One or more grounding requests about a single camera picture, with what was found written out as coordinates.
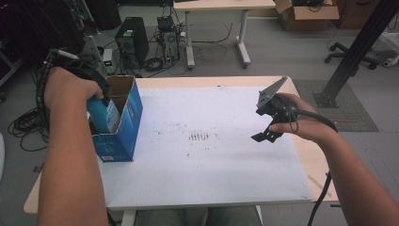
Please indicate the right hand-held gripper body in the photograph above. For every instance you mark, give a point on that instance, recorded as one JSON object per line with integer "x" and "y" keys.
{"x": 273, "y": 105}

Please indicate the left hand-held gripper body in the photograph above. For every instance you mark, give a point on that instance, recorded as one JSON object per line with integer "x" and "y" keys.
{"x": 89, "y": 64}

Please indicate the blue bottle with white cap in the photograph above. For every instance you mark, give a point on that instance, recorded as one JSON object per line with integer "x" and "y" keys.
{"x": 103, "y": 116}

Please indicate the blue cardboard box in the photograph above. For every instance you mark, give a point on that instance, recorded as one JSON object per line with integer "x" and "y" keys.
{"x": 119, "y": 146}

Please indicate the person's left hand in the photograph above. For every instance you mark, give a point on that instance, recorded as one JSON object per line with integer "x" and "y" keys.
{"x": 69, "y": 89}

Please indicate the person's right hand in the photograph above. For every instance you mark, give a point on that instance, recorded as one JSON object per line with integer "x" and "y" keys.
{"x": 309, "y": 127}

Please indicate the small white power device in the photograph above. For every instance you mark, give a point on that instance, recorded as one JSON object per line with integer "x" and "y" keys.
{"x": 108, "y": 61}

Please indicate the black computer tower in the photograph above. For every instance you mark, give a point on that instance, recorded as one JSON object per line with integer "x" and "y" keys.
{"x": 133, "y": 39}

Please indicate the black curtain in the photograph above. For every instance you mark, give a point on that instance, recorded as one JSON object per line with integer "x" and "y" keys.
{"x": 31, "y": 28}

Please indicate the white table mat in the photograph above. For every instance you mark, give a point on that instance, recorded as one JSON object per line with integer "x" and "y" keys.
{"x": 200, "y": 175}

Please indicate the open-sided computer tower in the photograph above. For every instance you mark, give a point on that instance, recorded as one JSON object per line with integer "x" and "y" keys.
{"x": 169, "y": 42}

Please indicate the black office chair base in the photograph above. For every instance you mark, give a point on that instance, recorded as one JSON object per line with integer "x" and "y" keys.
{"x": 353, "y": 56}

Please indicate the open brown cardboard box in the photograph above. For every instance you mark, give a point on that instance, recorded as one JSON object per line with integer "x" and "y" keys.
{"x": 309, "y": 15}

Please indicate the black metal stand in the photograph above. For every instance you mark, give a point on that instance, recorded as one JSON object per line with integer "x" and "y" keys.
{"x": 360, "y": 44}

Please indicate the white background table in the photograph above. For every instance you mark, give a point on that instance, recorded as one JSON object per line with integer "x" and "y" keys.
{"x": 224, "y": 4}

